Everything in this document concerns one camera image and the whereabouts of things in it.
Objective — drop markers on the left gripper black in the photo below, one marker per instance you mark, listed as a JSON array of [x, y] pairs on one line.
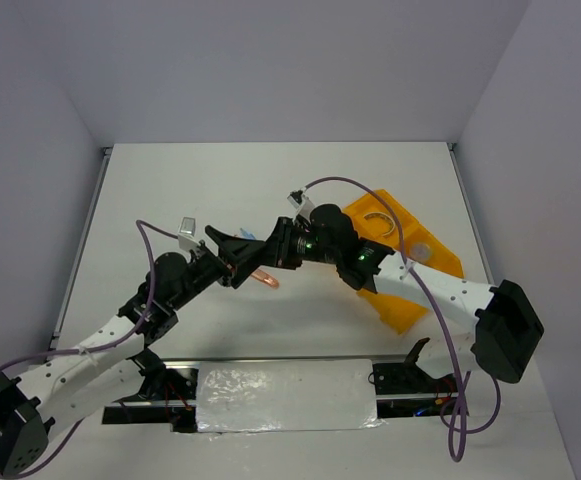
[[234, 251]]

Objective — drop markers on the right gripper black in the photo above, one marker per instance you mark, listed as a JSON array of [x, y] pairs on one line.
[[278, 250]]

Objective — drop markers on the blue highlighter pen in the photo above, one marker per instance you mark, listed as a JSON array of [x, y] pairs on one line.
[[246, 234]]

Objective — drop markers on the clear tape roll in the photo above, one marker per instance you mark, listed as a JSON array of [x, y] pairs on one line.
[[385, 218]]

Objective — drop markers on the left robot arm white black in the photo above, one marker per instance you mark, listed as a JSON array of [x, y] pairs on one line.
[[49, 393]]

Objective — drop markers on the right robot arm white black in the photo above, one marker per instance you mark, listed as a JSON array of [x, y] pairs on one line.
[[502, 326]]

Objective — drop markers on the silver foil covered panel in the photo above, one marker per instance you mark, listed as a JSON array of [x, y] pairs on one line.
[[285, 396]]

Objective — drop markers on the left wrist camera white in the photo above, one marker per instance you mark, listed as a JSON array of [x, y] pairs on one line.
[[187, 232]]

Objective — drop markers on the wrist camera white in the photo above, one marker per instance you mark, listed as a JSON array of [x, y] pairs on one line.
[[187, 232], [302, 205]]

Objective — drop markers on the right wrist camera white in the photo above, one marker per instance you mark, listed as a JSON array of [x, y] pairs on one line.
[[302, 205]]

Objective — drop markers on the black metal base rail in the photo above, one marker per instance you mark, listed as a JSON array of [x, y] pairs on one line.
[[402, 391]]

